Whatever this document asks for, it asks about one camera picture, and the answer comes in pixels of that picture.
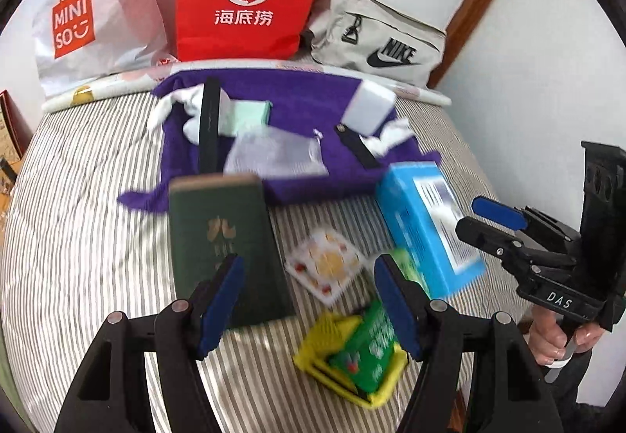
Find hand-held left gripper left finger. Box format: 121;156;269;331
55;253;245;433

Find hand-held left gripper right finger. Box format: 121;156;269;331
374;253;570;433

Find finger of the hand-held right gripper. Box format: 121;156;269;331
472;197;529;230
455;217;577;268

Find translucent mesh pouch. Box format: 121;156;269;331
223;130;327;178

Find short black strap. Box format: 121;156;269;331
333;122;381;170

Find long black strap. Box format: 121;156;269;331
197;77;222;176

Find person's right hand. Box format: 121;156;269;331
531;311;606;368

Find green snack packet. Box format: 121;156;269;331
327;298;408;393

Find dark green book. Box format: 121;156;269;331
169;173;297;331

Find blue cardboard box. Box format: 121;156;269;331
376;162;488;300

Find yellow plastic basket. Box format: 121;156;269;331
292;310;410;410

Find square white snack packet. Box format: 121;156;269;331
284;226;369;305

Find person's dark pants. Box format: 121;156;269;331
550;340;626;433

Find white sponge block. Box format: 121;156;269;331
344;80;398;137

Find mint green cloth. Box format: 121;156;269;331
229;99;273;137

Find white sock bundle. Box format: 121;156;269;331
148;85;233;143

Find purple towel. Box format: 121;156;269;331
118;70;443;211

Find beige waist bag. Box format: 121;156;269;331
299;0;448;88

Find rolled printed mat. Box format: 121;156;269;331
41;57;452;113

